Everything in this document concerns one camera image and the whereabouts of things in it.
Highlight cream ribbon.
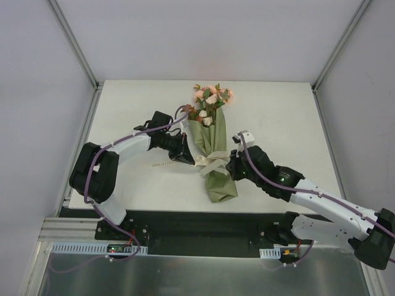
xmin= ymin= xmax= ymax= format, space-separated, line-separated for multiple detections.
xmin=193 ymin=151 xmax=230 ymax=176

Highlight green and orange wrapping paper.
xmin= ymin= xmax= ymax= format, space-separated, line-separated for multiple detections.
xmin=186 ymin=108 xmax=238 ymax=203

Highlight brown rose flower branch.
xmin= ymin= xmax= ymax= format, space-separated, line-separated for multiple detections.
xmin=182 ymin=104 xmax=198 ymax=120

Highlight cream rose flower branch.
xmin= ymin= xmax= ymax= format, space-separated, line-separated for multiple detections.
xmin=198 ymin=94 xmax=218 ymax=127

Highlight pink rose flower branch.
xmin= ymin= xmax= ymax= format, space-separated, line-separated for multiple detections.
xmin=193 ymin=83 xmax=233 ymax=108

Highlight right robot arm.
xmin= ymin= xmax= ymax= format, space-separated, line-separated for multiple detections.
xmin=226 ymin=146 xmax=394 ymax=270

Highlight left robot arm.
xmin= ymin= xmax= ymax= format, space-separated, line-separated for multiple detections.
xmin=69 ymin=111 xmax=195 ymax=240

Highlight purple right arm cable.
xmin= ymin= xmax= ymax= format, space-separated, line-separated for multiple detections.
xmin=239 ymin=134 xmax=395 ymax=268

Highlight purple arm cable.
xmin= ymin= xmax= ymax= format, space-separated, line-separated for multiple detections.
xmin=49 ymin=104 xmax=191 ymax=264
xmin=239 ymin=134 xmax=395 ymax=268

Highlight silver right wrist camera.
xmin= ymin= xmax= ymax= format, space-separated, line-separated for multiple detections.
xmin=232 ymin=130 xmax=255 ymax=152

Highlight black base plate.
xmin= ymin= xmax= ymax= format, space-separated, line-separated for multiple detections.
xmin=94 ymin=210 xmax=299 ymax=258

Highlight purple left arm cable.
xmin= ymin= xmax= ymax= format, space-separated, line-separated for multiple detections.
xmin=49 ymin=104 xmax=191 ymax=264

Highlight right white cable duct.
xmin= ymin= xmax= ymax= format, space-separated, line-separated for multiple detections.
xmin=259 ymin=247 xmax=302 ymax=260

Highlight white cable duct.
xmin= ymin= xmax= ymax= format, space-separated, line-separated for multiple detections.
xmin=52 ymin=242 xmax=148 ymax=257
xmin=259 ymin=247 xmax=302 ymax=260

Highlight aluminium front rail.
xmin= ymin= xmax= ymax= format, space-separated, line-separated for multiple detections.
xmin=36 ymin=217 xmax=370 ymax=247

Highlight left white cable duct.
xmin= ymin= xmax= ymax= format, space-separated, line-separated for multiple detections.
xmin=52 ymin=242 xmax=148 ymax=257

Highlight left aluminium frame post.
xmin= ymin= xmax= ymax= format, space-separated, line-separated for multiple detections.
xmin=46 ymin=0 xmax=101 ymax=91

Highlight aluminium frame post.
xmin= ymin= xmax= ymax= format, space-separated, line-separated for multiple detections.
xmin=46 ymin=0 xmax=101 ymax=91
xmin=311 ymin=0 xmax=373 ymax=92

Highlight right aluminium frame post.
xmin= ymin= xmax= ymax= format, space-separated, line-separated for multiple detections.
xmin=311 ymin=0 xmax=373 ymax=92

